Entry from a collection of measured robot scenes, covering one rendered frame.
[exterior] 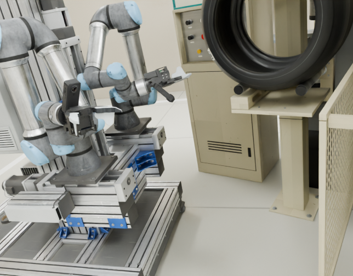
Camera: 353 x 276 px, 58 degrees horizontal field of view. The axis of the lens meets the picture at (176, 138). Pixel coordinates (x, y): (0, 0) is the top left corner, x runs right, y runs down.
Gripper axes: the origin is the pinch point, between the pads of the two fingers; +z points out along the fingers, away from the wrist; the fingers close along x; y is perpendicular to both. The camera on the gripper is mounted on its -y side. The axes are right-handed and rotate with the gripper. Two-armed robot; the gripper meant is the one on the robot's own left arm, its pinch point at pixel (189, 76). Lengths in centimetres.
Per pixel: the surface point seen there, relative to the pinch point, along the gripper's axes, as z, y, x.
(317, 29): 47, -2, -31
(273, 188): 39, -85, 77
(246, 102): 21.5, -19.9, 0.5
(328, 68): 65, -17, 8
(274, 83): 31.7, -15.7, -13.7
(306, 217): 44, -97, 42
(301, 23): 61, 8, 11
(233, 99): 16.8, -16.5, 3.8
